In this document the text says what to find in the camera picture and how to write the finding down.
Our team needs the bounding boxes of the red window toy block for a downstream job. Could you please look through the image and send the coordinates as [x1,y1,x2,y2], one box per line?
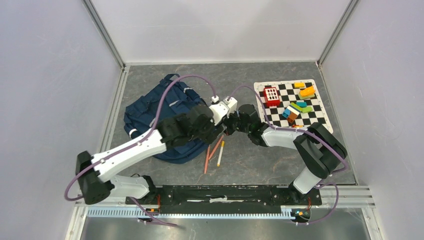
[263,87,281,108]

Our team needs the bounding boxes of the small toy vehicle blocks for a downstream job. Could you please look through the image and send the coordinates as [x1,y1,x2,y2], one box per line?
[291,124,304,128]

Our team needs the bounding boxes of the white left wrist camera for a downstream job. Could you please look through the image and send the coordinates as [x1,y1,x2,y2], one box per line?
[209,101,230,126]

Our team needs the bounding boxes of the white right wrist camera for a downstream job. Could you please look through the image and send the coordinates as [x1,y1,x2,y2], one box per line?
[223,96,238,117]

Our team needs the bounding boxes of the pile of coloured toy blocks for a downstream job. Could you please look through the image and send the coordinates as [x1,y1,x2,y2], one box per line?
[282,102,313,125]

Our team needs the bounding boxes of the checkered chessboard mat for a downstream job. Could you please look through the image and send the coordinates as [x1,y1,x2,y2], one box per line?
[253,79,334,133]

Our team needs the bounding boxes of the navy blue student backpack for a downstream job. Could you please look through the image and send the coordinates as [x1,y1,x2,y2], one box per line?
[123,73,210,165]

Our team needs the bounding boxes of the yellow and white marker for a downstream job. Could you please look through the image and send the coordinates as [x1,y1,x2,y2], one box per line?
[216,140,225,167]

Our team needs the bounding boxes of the orange curved toy block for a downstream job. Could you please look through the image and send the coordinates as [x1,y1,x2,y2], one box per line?
[298,86,316,100]

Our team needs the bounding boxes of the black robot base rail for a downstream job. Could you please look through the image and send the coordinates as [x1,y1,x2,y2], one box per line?
[137,185,322,214]

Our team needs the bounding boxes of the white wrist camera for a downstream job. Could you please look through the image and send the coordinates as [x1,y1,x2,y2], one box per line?
[223,96,238,117]
[209,101,230,126]

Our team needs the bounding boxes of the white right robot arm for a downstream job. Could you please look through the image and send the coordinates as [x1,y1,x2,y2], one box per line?
[223,104,347,204]

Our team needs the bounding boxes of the yellow flat toy block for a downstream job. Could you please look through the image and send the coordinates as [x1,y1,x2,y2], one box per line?
[294,82,306,89]

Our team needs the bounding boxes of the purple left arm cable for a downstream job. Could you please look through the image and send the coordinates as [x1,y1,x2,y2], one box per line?
[63,74,220,228]

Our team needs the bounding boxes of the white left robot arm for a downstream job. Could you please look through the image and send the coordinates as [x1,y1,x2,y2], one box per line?
[75,101,235,205]

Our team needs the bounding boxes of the orange pen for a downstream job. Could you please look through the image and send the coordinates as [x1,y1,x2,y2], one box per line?
[208,135,224,160]
[203,145,211,174]

